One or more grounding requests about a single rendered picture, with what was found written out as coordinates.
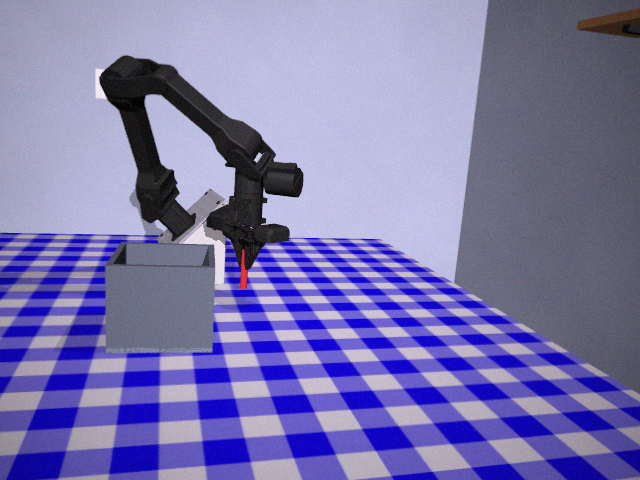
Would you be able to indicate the red peg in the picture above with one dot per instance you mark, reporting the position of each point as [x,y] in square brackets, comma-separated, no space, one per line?
[244,273]

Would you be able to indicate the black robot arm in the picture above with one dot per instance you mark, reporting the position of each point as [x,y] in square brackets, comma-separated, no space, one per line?
[126,83]

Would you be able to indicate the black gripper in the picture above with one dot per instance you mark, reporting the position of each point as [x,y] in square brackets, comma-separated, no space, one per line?
[254,242]

